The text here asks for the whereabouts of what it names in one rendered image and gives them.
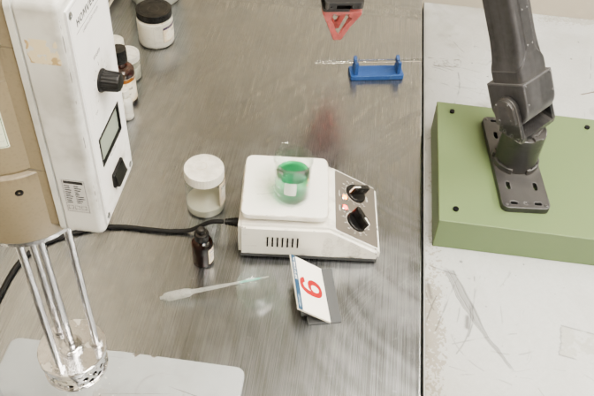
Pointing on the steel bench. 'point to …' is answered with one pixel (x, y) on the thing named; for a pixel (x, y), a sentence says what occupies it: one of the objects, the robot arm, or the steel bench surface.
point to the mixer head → (57, 98)
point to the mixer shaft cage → (76, 381)
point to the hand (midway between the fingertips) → (336, 29)
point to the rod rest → (376, 72)
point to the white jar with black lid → (155, 23)
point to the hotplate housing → (301, 236)
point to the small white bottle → (127, 103)
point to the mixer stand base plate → (121, 376)
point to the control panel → (354, 209)
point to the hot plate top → (316, 209)
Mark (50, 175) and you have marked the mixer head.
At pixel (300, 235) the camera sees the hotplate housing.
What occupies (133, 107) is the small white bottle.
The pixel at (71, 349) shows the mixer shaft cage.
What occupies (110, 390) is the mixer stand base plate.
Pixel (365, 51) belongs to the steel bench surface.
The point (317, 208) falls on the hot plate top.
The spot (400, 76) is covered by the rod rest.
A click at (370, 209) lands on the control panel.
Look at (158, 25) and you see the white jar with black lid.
